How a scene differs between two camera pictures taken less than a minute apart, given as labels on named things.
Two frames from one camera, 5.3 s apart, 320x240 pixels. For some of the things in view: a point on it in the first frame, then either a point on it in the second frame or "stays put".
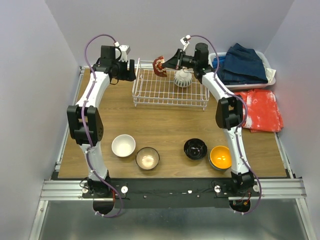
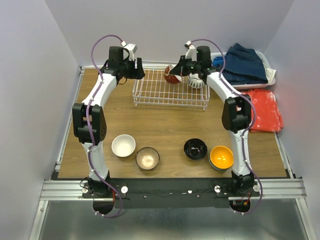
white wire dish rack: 150,87 stays put
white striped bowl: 182,79 -> 195,81
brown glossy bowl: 147,158 stays put
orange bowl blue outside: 219,158 stays put
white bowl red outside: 158,68 -> 172,79
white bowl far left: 123,145 stays put
